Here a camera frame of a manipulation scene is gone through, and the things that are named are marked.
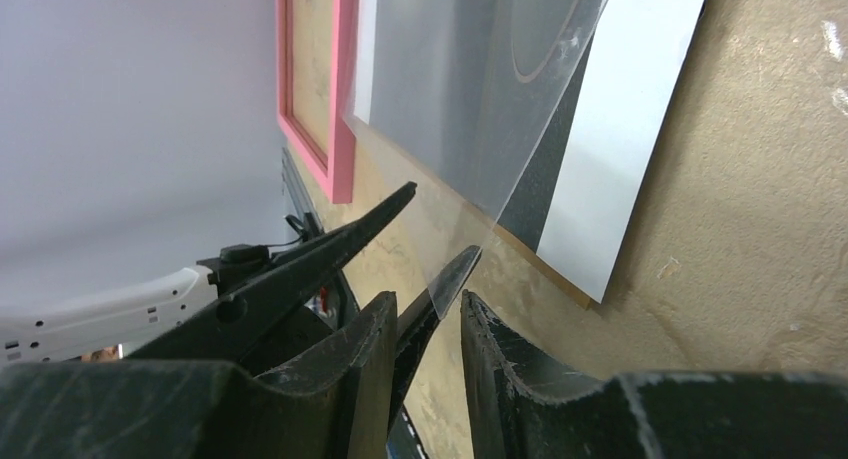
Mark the brown hardboard backing panel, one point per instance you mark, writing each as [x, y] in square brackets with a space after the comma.
[469, 209]

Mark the pink picture frame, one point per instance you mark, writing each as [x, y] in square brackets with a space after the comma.
[333, 166]

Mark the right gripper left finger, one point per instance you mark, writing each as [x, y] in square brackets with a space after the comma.
[331, 401]

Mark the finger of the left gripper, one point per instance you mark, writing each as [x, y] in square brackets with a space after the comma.
[421, 318]
[253, 289]

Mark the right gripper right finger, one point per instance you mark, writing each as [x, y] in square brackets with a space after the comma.
[523, 403]

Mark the photo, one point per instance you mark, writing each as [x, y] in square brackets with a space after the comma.
[574, 201]

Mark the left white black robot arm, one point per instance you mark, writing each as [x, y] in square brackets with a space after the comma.
[111, 326]

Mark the clear acrylic glazing sheet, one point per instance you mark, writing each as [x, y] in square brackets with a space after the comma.
[467, 87]

